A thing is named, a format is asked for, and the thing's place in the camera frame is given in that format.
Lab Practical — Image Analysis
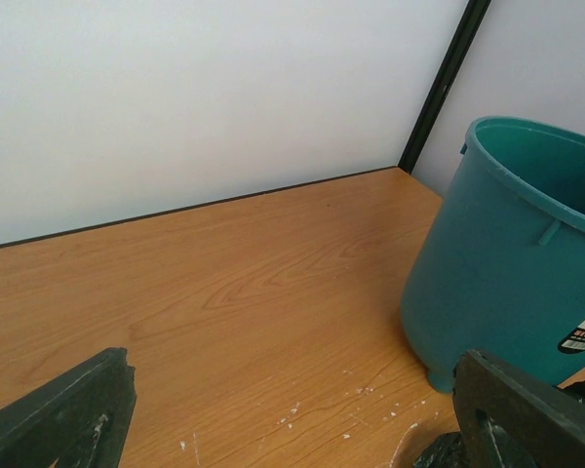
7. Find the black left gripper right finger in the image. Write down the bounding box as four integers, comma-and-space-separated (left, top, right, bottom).
453, 350, 585, 467

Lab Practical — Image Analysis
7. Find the teal plastic trash bin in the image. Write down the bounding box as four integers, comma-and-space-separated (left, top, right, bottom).
401, 117, 585, 393

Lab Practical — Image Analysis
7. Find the black plastic trash bag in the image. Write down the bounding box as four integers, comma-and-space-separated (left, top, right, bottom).
413, 380, 585, 467

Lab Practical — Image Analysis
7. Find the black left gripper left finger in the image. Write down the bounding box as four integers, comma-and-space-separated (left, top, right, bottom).
0, 348, 137, 467

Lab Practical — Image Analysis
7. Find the black right rear frame post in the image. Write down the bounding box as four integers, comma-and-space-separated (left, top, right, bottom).
398, 0, 491, 175

